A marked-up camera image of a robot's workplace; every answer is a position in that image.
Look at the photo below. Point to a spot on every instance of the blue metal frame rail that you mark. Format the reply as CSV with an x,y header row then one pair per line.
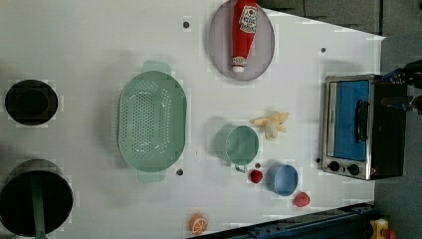
x,y
349,222

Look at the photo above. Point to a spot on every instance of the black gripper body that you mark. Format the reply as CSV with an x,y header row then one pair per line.
x,y
408,76

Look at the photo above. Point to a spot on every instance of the black silver toaster oven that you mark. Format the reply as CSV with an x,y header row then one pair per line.
x,y
363,136

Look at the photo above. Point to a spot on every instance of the green spatula handle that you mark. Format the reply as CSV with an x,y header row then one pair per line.
x,y
38,208

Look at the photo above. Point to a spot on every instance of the large black pot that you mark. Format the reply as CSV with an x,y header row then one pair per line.
x,y
17,212

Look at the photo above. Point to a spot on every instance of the orange slice toy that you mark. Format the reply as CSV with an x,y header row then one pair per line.
x,y
198,224

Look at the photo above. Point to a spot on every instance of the small red toy fruit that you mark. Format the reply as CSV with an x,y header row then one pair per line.
x,y
256,176

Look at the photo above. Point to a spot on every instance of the green oval colander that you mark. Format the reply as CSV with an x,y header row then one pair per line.
x,y
152,110

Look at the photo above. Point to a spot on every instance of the green mug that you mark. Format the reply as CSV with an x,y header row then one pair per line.
x,y
238,145

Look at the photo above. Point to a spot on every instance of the yellow red emergency button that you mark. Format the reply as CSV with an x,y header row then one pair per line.
x,y
381,230

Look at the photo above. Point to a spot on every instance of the grey round plate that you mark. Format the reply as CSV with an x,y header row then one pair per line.
x,y
220,44

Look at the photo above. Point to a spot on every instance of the red toy strawberry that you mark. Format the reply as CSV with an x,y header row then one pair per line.
x,y
302,199

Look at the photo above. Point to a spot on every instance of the blue cup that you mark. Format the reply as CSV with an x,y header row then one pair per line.
x,y
282,179

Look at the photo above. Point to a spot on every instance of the peeled toy banana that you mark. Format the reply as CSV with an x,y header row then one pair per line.
x,y
272,124

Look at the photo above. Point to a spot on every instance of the red ketchup bottle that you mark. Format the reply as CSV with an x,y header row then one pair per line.
x,y
244,26

